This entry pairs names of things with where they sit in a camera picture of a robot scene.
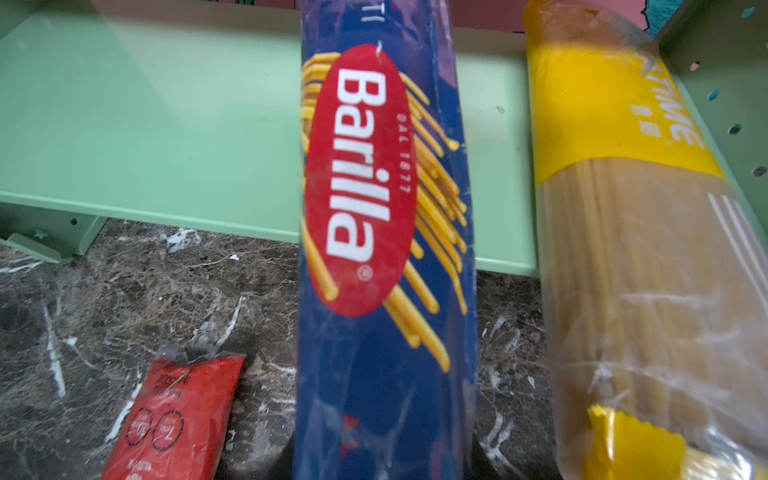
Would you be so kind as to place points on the blue barilla spaghetti box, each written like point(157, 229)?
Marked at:
point(387, 324)

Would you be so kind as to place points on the yellow pastatime spaghetti bag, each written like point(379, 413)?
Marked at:
point(654, 283)

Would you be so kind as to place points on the green two-tier shelf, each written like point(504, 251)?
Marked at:
point(185, 113)

